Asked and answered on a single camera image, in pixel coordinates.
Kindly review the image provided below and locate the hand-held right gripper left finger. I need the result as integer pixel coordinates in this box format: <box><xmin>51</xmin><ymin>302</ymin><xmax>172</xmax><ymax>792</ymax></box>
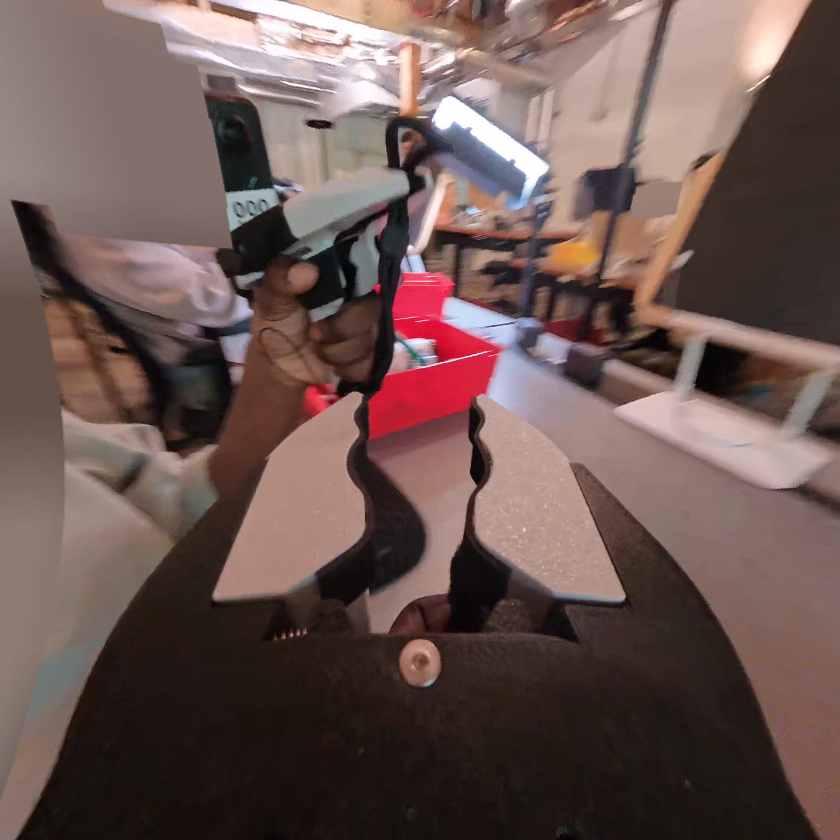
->
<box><xmin>211</xmin><ymin>392</ymin><xmax>380</xmax><ymax>631</ymax></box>

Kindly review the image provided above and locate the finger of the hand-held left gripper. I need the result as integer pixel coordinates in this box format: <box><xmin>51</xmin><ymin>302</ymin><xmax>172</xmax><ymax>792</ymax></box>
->
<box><xmin>285</xmin><ymin>167</ymin><xmax>429</xmax><ymax>242</ymax></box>
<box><xmin>298</xmin><ymin>209</ymin><xmax>396</xmax><ymax>261</ymax></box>

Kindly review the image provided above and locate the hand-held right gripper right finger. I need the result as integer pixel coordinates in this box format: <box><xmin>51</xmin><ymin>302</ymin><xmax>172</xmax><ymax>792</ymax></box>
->
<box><xmin>448</xmin><ymin>395</ymin><xmax>628</xmax><ymax>633</ymax></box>

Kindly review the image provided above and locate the black cable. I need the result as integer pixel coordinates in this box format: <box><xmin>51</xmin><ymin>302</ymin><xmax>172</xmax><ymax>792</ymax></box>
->
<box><xmin>354</xmin><ymin>118</ymin><xmax>427</xmax><ymax>595</ymax></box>

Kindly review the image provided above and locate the red plastic bin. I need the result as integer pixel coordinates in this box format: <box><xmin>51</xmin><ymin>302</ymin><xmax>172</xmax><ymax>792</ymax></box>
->
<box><xmin>302</xmin><ymin>315</ymin><xmax>505</xmax><ymax>441</ymax></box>

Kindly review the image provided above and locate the person's left forearm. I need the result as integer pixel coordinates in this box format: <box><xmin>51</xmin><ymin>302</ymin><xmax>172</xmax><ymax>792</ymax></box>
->
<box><xmin>62</xmin><ymin>328</ymin><xmax>316</xmax><ymax>546</ymax></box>

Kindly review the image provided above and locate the person's left hand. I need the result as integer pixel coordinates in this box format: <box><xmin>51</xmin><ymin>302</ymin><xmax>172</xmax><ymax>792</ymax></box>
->
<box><xmin>246</xmin><ymin>256</ymin><xmax>395</xmax><ymax>395</ymax></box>

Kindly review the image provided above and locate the person's right hand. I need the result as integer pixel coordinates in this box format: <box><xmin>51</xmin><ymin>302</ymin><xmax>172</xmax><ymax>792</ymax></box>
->
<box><xmin>390</xmin><ymin>594</ymin><xmax>454</xmax><ymax>634</ymax></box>

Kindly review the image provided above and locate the stack of red bins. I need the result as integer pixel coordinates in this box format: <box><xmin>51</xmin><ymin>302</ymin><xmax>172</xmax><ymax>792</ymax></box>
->
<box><xmin>377</xmin><ymin>272</ymin><xmax>455</xmax><ymax>324</ymax></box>

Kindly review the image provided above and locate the white tube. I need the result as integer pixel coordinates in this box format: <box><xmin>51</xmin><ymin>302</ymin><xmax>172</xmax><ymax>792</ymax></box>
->
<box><xmin>394</xmin><ymin>338</ymin><xmax>439</xmax><ymax>370</ymax></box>

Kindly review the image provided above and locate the LED light panel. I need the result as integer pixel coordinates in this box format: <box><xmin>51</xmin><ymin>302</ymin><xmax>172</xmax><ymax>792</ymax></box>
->
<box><xmin>430</xmin><ymin>95</ymin><xmax>552</xmax><ymax>198</ymax></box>

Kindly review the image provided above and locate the dark grey cube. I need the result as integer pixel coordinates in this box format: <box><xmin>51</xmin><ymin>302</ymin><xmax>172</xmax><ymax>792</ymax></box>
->
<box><xmin>564</xmin><ymin>344</ymin><xmax>609</xmax><ymax>389</ymax></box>

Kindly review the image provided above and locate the black light stand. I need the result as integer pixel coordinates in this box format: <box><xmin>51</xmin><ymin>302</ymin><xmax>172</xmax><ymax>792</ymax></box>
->
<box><xmin>518</xmin><ymin>177</ymin><xmax>553</xmax><ymax>329</ymax></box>

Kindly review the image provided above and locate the black office chair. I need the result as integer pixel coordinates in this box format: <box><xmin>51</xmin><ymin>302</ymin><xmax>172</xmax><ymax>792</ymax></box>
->
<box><xmin>12</xmin><ymin>200</ymin><xmax>172</xmax><ymax>434</ymax></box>

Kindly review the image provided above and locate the wooden book stand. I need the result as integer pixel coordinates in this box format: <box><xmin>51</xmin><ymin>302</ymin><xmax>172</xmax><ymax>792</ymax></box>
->
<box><xmin>613</xmin><ymin>151</ymin><xmax>840</xmax><ymax>491</ymax></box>

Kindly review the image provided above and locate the person's pale sweatshirt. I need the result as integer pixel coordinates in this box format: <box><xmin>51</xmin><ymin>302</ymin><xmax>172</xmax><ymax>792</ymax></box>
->
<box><xmin>0</xmin><ymin>472</ymin><xmax>178</xmax><ymax>834</ymax></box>

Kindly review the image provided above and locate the yellow plastic bin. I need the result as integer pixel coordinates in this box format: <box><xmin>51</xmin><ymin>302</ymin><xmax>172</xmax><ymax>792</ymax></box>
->
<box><xmin>548</xmin><ymin>239</ymin><xmax>602</xmax><ymax>274</ymax></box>

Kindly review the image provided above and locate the black pole with round disc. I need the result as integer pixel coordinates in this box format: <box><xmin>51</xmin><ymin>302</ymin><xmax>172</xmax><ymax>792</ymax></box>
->
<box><xmin>620</xmin><ymin>0</ymin><xmax>677</xmax><ymax>178</ymax></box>

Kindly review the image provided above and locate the wooden post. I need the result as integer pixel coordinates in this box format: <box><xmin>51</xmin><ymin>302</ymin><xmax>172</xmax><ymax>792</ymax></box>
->
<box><xmin>395</xmin><ymin>41</ymin><xmax>422</xmax><ymax>120</ymax></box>

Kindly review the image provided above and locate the silver ventilation duct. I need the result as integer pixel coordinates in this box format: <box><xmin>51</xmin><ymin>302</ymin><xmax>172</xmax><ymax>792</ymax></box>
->
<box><xmin>157</xmin><ymin>0</ymin><xmax>657</xmax><ymax>109</ymax></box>

